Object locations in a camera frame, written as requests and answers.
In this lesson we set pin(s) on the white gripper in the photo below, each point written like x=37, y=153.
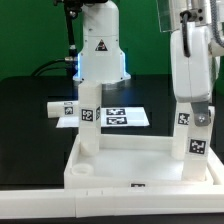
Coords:
x=194, y=76

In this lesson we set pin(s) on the white desk top tray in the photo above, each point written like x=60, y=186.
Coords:
x=127, y=161

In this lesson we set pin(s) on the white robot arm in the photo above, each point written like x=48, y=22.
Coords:
x=102, y=59

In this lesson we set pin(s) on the white paper marker sheet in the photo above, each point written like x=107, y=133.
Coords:
x=112, y=117

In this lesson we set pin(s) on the white L-shaped fence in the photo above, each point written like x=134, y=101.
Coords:
x=78, y=203

